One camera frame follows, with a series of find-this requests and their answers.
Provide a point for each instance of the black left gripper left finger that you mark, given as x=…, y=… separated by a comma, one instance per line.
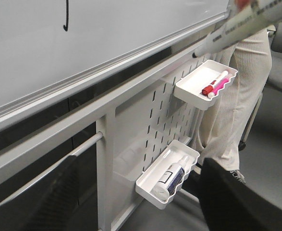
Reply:
x=47, y=205

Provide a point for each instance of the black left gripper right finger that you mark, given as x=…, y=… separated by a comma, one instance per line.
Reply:
x=229, y=205

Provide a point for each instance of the white black-tipped whiteboard marker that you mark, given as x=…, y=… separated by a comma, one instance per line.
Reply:
x=256, y=16

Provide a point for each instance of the red round magnet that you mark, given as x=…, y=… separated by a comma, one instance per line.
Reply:
x=241, y=4

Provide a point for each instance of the white metal whiteboard stand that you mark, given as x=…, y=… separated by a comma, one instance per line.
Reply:
x=83, y=125

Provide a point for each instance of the white whiteboard panel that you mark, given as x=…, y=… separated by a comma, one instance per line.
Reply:
x=50, y=49

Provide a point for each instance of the black sneaker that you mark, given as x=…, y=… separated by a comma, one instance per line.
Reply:
x=238, y=175

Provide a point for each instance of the person in beige trousers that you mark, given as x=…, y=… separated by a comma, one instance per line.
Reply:
x=223, y=124

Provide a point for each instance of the white cleaner spray bottle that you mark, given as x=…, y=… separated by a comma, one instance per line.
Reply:
x=166, y=185

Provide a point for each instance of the lower white pegboard tray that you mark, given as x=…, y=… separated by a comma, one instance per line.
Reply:
x=172, y=154

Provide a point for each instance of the white pegboard tray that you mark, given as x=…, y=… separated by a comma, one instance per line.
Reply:
x=189, y=89
x=172, y=154

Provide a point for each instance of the red capped marker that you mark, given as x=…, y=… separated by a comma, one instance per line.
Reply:
x=206, y=90

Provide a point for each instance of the upper white pegboard tray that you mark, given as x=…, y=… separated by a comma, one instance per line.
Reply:
x=189, y=89

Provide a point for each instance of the pink marker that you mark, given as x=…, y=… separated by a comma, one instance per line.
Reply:
x=217, y=88

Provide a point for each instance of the grey chair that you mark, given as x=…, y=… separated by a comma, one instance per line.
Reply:
x=268, y=109

